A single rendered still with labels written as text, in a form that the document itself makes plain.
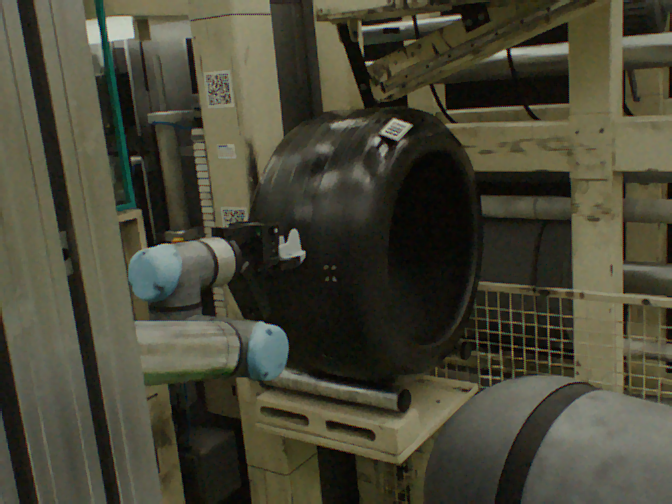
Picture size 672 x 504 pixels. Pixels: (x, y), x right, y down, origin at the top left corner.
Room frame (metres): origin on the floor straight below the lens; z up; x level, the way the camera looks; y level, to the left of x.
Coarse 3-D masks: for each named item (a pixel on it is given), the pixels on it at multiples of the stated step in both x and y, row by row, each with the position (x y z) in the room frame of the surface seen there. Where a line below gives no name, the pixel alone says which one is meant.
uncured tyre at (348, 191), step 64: (320, 128) 1.49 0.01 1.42; (256, 192) 1.45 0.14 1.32; (320, 192) 1.35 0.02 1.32; (384, 192) 1.34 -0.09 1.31; (448, 192) 1.74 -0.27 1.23; (320, 256) 1.31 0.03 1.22; (384, 256) 1.32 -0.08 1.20; (448, 256) 1.74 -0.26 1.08; (320, 320) 1.32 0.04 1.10; (384, 320) 1.32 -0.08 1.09; (448, 320) 1.56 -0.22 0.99; (384, 384) 1.41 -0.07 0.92
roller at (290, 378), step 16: (288, 368) 1.54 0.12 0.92; (272, 384) 1.54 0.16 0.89; (288, 384) 1.51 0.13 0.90; (304, 384) 1.49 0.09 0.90; (320, 384) 1.47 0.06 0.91; (336, 384) 1.45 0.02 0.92; (352, 384) 1.43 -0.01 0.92; (368, 384) 1.42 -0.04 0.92; (352, 400) 1.43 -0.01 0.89; (368, 400) 1.40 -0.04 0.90; (384, 400) 1.38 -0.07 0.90; (400, 400) 1.36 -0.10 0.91
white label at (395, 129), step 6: (390, 120) 1.44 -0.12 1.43; (396, 120) 1.44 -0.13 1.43; (390, 126) 1.42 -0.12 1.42; (396, 126) 1.43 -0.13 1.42; (402, 126) 1.43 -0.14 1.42; (408, 126) 1.43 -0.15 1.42; (384, 132) 1.41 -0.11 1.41; (390, 132) 1.41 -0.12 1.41; (396, 132) 1.41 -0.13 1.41; (402, 132) 1.41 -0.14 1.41; (390, 138) 1.39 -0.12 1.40; (396, 138) 1.39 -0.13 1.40
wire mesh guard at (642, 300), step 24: (480, 288) 1.78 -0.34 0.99; (504, 288) 1.74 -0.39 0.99; (528, 288) 1.71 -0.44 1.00; (552, 288) 1.69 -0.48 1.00; (528, 312) 1.72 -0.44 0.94; (600, 312) 1.62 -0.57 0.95; (528, 336) 1.72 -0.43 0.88; (624, 336) 1.60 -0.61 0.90; (456, 360) 1.83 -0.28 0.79; (528, 360) 1.72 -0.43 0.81; (624, 360) 1.60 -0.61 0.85
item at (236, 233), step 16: (240, 224) 1.21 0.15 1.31; (256, 224) 1.20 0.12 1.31; (272, 224) 1.21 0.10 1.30; (224, 240) 1.15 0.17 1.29; (240, 240) 1.17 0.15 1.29; (256, 240) 1.19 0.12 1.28; (272, 240) 1.22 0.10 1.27; (240, 256) 1.14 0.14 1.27; (256, 256) 1.19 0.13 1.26; (272, 256) 1.22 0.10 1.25; (240, 272) 1.14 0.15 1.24; (256, 272) 1.19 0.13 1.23; (272, 272) 1.20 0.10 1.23
